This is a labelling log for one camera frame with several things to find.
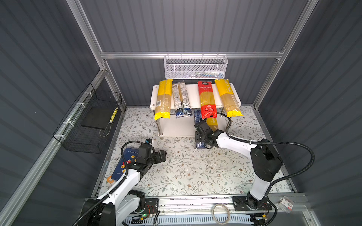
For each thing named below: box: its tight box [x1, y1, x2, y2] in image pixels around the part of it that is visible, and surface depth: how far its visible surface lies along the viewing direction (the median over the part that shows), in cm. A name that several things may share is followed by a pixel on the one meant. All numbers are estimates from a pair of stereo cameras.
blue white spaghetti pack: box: [171, 80, 193, 119], surface depth 75 cm
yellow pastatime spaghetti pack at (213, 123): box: [205, 117, 219, 132], surface depth 101 cm
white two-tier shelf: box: [149, 82, 242, 137], surface depth 77 cm
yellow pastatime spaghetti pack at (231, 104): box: [214, 79, 244, 118], surface depth 75 cm
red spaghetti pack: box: [196, 80, 217, 121], surface depth 75 cm
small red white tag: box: [278, 195, 295, 214], surface depth 74 cm
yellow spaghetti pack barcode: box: [154, 79, 173, 121], surface depth 74 cm
